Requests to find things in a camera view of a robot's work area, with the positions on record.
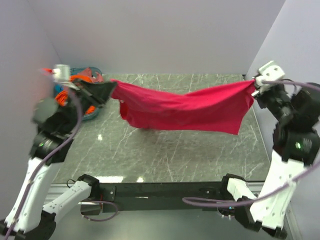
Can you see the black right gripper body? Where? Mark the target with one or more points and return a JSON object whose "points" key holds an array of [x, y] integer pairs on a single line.
{"points": [[277, 99]]}

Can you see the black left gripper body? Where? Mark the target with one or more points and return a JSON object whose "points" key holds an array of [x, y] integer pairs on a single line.
{"points": [[83, 99]]}

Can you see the red t shirt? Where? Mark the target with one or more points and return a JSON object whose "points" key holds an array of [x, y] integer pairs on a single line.
{"points": [[214, 109]]}

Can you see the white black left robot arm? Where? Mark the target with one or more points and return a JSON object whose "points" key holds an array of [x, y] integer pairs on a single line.
{"points": [[57, 125]]}

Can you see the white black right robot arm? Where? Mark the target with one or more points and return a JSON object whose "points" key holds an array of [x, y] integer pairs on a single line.
{"points": [[295, 146]]}

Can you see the pink t shirt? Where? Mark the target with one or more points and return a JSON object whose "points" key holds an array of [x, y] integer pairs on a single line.
{"points": [[91, 75]]}

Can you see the teal plastic laundry basket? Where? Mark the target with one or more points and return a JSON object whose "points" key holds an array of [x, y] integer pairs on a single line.
{"points": [[61, 96]]}

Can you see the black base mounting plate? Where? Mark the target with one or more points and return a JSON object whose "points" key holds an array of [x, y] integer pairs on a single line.
{"points": [[149, 196]]}

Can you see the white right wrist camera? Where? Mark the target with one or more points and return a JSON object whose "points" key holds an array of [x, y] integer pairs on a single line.
{"points": [[270, 71]]}

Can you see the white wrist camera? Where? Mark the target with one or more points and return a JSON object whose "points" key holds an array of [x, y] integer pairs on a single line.
{"points": [[270, 71], [60, 73]]}

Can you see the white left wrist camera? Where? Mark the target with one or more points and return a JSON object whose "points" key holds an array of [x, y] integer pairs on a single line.
{"points": [[60, 73]]}

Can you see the aluminium frame rail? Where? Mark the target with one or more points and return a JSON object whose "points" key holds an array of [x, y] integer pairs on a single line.
{"points": [[59, 193]]}

